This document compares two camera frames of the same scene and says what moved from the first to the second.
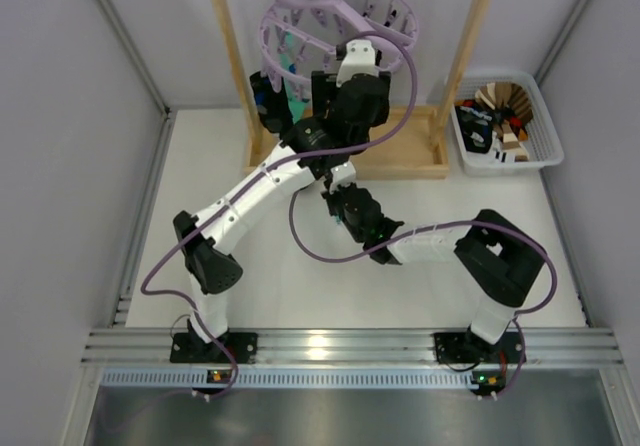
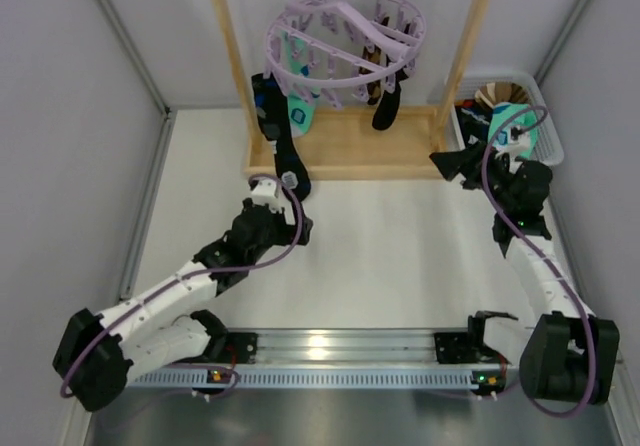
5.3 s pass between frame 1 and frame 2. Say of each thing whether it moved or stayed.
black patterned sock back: stayed
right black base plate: stayed
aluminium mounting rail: stayed
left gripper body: moved
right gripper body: moved
